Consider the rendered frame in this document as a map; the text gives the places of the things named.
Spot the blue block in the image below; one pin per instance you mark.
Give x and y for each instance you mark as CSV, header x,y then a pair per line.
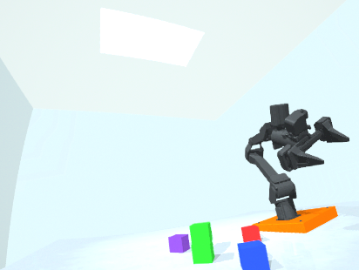
x,y
253,255

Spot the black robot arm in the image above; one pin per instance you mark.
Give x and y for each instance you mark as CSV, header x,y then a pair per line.
x,y
280,185

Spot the red block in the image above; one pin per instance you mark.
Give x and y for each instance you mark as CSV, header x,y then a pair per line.
x,y
250,233

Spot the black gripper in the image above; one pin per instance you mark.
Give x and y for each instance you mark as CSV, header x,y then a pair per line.
x,y
293,155

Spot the green block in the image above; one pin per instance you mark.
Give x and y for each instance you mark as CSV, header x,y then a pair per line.
x,y
203,253
201,233

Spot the purple block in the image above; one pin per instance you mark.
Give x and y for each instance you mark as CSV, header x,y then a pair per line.
x,y
178,243

